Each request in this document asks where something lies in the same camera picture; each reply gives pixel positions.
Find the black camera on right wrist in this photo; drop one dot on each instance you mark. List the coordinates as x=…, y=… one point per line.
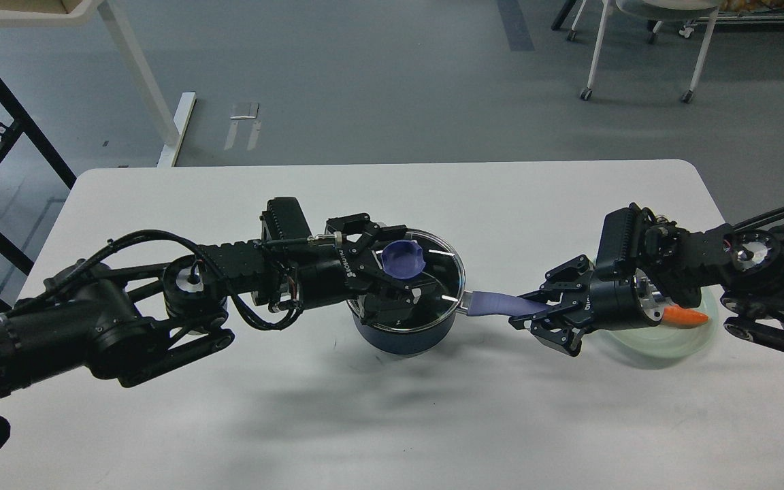
x=620, y=238

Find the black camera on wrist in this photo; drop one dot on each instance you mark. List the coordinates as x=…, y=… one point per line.
x=283, y=219
x=620, y=238

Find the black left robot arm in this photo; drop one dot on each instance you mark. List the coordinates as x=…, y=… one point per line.
x=151, y=301

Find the glass lid with blue knob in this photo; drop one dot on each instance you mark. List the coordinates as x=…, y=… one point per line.
x=420, y=256

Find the blue saucepan with handle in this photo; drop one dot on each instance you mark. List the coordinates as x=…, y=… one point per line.
x=473, y=303

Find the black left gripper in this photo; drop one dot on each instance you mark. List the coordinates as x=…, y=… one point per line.
x=330, y=274

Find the wheeled cart base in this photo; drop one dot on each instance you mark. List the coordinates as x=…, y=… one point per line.
x=750, y=16

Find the white desk frame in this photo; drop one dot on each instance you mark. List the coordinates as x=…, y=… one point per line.
x=85, y=58

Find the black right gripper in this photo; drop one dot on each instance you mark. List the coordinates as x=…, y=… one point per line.
x=573, y=301

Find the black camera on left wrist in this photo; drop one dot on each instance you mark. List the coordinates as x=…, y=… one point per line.
x=283, y=219

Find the pale green glass plate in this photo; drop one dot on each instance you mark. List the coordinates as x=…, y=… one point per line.
x=668, y=342

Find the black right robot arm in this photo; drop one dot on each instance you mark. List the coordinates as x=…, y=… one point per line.
x=646, y=261

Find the orange toy carrot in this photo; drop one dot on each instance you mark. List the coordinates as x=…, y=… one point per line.
x=684, y=318

